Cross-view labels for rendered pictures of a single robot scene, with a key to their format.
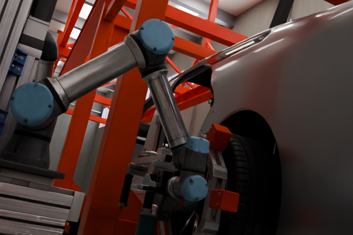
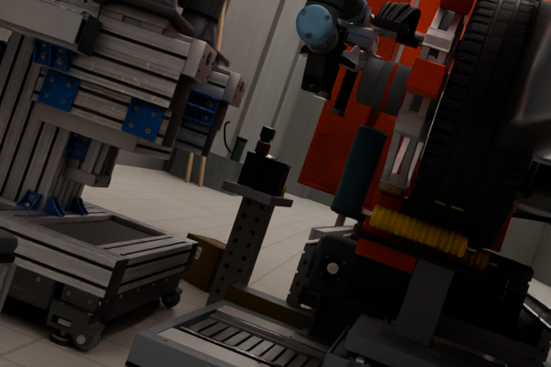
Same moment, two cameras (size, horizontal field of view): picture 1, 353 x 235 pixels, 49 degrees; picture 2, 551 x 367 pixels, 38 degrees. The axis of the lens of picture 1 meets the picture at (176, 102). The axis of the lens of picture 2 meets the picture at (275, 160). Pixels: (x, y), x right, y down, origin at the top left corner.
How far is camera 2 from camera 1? 106 cm
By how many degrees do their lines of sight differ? 35
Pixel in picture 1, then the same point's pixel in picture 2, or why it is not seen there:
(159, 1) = not seen: outside the picture
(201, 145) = not seen: outside the picture
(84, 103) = (430, 14)
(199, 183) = (316, 14)
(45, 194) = (157, 38)
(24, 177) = (135, 15)
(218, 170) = (433, 35)
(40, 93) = not seen: outside the picture
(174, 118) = not seen: outside the picture
